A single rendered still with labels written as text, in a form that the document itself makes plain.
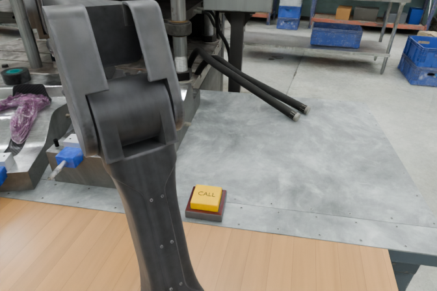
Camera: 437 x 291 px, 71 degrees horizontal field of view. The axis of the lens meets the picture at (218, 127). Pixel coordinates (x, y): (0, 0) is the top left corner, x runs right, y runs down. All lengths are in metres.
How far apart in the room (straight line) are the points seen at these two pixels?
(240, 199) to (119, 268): 0.29
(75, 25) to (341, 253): 0.59
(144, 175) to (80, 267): 0.39
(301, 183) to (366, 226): 0.17
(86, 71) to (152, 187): 0.12
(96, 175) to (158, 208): 0.49
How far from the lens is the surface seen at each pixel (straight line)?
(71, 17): 0.27
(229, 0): 1.40
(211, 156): 0.86
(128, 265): 0.63
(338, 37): 4.26
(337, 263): 0.66
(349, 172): 0.88
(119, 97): 0.27
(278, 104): 1.07
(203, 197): 0.68
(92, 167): 0.77
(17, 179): 0.85
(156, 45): 0.28
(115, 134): 0.27
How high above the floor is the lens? 1.30
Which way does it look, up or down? 30 degrees down
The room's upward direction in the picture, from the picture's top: 1 degrees clockwise
